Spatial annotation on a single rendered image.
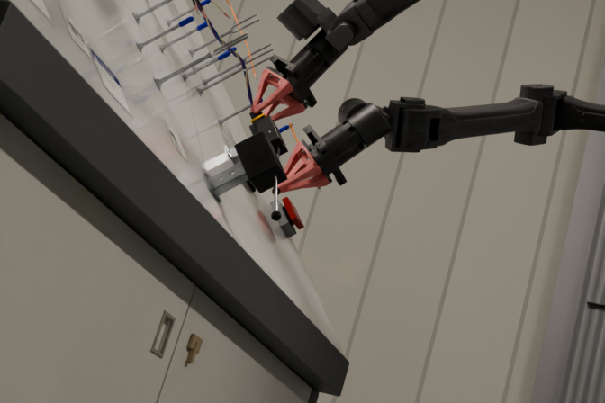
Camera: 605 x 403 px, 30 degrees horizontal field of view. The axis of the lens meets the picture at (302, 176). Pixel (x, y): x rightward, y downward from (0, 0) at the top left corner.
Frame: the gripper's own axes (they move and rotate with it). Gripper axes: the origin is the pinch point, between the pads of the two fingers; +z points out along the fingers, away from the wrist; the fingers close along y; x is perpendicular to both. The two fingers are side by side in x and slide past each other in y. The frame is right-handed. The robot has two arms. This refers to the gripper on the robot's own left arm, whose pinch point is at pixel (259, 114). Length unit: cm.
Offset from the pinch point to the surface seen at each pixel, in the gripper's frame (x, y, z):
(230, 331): 31.7, 6.0, 32.1
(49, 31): 40, 71, 28
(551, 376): 13, -130, -25
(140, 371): 41, 25, 45
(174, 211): 39, 40, 29
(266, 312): 33.6, 5.2, 26.7
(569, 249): -3, -124, -55
